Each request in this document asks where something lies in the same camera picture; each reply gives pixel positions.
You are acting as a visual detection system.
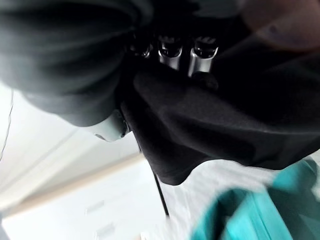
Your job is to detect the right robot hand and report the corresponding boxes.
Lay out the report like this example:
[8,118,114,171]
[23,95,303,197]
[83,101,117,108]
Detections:
[0,0,248,144]

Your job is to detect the black cloth garment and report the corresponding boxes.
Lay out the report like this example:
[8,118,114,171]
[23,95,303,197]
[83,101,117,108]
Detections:
[119,37,320,186]

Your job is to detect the white striped bed sheet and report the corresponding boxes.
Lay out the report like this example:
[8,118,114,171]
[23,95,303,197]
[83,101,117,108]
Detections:
[163,159,278,240]

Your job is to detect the teal cloth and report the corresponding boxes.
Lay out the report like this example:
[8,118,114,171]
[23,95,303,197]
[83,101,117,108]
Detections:
[189,157,320,240]

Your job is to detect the thin grey wire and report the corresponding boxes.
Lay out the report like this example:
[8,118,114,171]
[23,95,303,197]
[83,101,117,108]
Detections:
[0,89,15,162]

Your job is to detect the beige wooden rail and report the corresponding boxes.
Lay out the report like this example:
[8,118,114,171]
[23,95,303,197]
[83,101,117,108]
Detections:
[0,152,147,218]

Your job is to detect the black cable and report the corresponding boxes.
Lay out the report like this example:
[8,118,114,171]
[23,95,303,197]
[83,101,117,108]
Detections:
[149,162,173,222]

